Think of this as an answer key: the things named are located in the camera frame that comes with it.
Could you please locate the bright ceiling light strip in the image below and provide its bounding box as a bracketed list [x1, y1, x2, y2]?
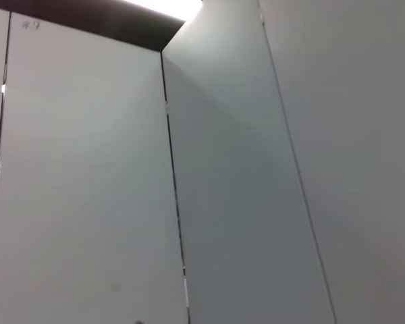
[121, 0, 204, 22]

